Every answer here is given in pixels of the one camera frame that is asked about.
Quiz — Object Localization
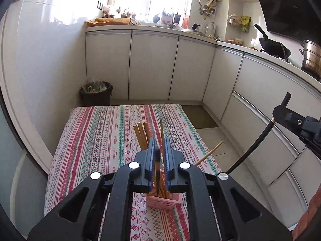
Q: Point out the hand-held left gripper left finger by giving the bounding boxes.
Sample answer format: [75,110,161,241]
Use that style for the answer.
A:
[27,137,161,241]

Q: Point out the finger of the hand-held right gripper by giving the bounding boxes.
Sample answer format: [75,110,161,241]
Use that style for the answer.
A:
[272,92,309,136]

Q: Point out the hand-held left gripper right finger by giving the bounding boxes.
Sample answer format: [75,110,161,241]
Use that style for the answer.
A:
[163,138,293,241]

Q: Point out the wooden chopstick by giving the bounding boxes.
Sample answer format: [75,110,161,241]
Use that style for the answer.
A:
[133,124,147,150]
[138,123,149,148]
[160,120,165,153]
[194,141,224,166]
[143,122,152,142]

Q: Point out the pink perforated utensil holder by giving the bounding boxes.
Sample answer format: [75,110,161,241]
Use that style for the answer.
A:
[145,169,181,209]

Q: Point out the patterned woven tablecloth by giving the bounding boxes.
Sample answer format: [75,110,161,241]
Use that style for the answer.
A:
[44,103,222,241]

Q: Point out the dark floor mat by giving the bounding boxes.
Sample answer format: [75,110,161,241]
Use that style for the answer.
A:
[184,105,219,129]

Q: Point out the steel pot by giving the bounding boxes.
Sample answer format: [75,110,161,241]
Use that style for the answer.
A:
[300,40,321,74]

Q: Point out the black wok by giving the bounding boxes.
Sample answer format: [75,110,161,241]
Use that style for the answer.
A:
[254,24,292,58]

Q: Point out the black trash bin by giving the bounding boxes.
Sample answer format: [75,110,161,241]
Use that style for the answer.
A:
[80,80,113,106]

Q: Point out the white kitchen cabinets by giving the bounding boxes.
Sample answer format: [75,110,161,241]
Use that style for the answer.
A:
[85,29,321,229]

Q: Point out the green yellow hanging bag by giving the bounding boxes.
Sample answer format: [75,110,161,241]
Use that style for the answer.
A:
[239,15,251,33]

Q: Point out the black range hood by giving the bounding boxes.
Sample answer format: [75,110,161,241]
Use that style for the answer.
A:
[251,0,321,41]

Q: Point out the white kettle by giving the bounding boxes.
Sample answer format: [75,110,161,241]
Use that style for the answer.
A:
[206,22,217,38]

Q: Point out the water heater pipes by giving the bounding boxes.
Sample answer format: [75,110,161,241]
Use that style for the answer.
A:
[199,0,217,19]

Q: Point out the countertop utensil caddy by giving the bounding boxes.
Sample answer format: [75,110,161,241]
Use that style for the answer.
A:
[160,7,176,26]

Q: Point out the brown paper bag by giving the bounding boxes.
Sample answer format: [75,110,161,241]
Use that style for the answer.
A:
[86,17,133,28]

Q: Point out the row of small potted plants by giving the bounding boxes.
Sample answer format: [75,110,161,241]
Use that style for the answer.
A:
[117,6,137,19]

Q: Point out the black cable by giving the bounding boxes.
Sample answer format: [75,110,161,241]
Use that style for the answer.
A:
[227,119,276,174]

